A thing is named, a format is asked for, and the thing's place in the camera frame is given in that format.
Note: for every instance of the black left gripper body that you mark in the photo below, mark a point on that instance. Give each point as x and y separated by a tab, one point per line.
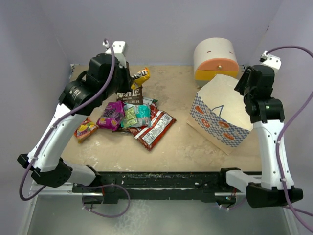
122	82

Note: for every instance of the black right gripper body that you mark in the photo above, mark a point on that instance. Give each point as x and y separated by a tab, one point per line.
242	86

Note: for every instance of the yellow m&m packet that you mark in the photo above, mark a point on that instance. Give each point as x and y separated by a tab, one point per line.
139	78

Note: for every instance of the brown potato chips bag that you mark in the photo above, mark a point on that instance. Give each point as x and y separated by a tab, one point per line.
133	97

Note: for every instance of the purple snack packet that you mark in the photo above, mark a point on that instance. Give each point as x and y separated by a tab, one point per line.
112	116

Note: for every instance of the teal snack packet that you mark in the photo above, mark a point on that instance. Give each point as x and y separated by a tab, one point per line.
143	115

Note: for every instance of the green candy packet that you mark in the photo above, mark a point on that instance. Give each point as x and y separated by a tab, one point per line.
130	118

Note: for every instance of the blue checkered paper bag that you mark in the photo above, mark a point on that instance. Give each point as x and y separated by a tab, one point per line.
218	114

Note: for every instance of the red doritos bag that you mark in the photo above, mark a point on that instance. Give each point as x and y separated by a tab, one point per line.
161	122

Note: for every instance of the orange snack packet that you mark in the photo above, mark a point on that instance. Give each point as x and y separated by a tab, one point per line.
85	130

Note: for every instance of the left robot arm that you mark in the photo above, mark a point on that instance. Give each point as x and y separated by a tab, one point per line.
79	98

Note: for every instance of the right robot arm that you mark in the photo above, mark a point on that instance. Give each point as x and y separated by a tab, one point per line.
276	186

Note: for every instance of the round drawer box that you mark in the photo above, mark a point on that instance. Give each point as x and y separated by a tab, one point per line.
214	56

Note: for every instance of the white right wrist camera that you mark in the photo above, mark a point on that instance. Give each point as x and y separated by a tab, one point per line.
271	61

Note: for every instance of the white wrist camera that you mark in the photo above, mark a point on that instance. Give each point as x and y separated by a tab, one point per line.
119	48
271	61

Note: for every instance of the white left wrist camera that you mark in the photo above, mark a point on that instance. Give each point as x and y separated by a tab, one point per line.
119	48

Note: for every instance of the black table edge rail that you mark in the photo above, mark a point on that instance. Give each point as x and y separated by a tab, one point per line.
201	186

